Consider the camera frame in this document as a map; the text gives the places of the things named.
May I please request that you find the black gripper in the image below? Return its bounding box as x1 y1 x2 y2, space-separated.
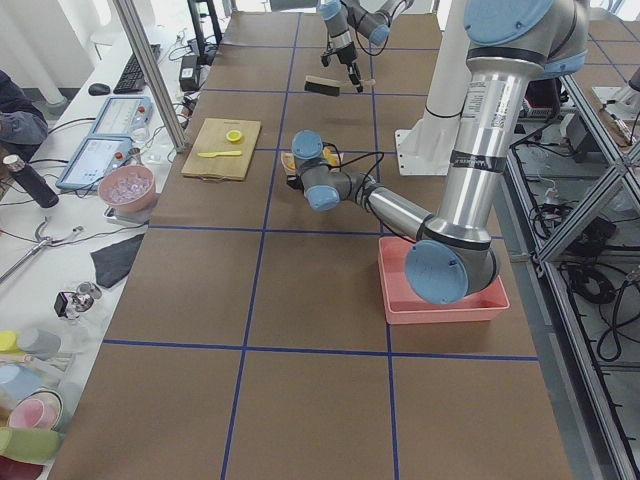
321 43 364 93
286 175 303 191

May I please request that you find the beige plastic dustpan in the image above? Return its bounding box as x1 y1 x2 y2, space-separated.
280 147 344 176

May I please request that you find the yellow toy ginger root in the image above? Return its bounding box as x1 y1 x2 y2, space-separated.
323 147 341 167

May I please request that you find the wooden hand brush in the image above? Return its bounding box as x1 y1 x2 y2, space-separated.
304 75 376 97

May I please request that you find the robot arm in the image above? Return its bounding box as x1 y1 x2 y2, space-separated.
291 1 589 304
316 0 413 93

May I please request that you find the pink plastic bin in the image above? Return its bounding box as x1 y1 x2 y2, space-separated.
378 237 510 325

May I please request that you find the yellow lemon half toy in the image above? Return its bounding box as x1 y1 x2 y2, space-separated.
225 129 244 143

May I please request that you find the yellow toy knife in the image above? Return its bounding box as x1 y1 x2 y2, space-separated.
197 150 243 158

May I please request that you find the wooden cutting board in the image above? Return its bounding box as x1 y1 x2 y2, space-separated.
181 118 261 181

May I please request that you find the black power adapter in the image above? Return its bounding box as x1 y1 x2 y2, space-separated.
179 55 201 92

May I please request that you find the pink bowl with ice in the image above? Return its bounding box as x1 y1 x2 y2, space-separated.
98 165 156 213

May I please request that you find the far teach pendant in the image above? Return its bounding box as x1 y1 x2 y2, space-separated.
90 95 153 136

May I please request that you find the teach pendant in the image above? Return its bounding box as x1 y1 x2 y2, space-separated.
56 135 132 191
90 95 153 136

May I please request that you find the black keyboard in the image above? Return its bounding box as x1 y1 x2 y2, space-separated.
112 54 146 95

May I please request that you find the dark grey cloth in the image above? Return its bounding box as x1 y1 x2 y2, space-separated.
90 234 144 288

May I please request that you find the near teach pendant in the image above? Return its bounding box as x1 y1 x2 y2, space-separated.
56 135 132 191

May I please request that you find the black computer mouse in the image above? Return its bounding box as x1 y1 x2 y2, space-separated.
87 83 111 96

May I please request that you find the black water bottle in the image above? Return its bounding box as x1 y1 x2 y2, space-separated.
3 154 59 208

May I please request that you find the metal stand rod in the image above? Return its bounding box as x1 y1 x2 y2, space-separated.
0 217 85 283

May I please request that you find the person in dark clothes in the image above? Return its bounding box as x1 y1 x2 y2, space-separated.
0 71 48 161

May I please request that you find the grey cup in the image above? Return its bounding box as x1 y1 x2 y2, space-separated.
17 327 62 359

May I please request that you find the yellow cup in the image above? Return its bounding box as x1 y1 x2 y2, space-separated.
0 330 21 354

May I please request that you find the pink cup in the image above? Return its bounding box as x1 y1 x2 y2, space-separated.
8 391 63 430

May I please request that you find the blue cup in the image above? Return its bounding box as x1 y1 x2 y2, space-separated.
0 363 42 402

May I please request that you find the green cup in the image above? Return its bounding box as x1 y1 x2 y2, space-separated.
1 427 63 465

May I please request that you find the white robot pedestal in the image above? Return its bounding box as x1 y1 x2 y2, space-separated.
395 1 471 176

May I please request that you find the aluminium frame post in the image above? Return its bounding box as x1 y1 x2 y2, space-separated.
113 0 188 153

